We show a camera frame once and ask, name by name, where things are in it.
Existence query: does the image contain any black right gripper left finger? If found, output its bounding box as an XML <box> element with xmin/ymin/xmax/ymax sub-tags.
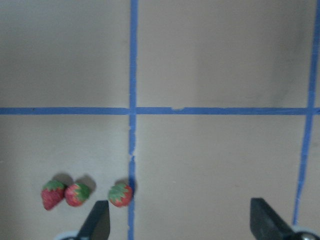
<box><xmin>75</xmin><ymin>200</ymin><xmax>111</xmax><ymax>240</ymax></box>

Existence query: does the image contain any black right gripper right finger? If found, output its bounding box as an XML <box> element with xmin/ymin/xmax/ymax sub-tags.
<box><xmin>249</xmin><ymin>197</ymin><xmax>320</xmax><ymax>240</ymax></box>

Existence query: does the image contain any strawberry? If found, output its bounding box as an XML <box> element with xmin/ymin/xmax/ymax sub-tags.
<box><xmin>41</xmin><ymin>180</ymin><xmax>66</xmax><ymax>211</ymax></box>
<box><xmin>108</xmin><ymin>183</ymin><xmax>133</xmax><ymax>208</ymax></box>
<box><xmin>64</xmin><ymin>183</ymin><xmax>91</xmax><ymax>207</ymax></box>

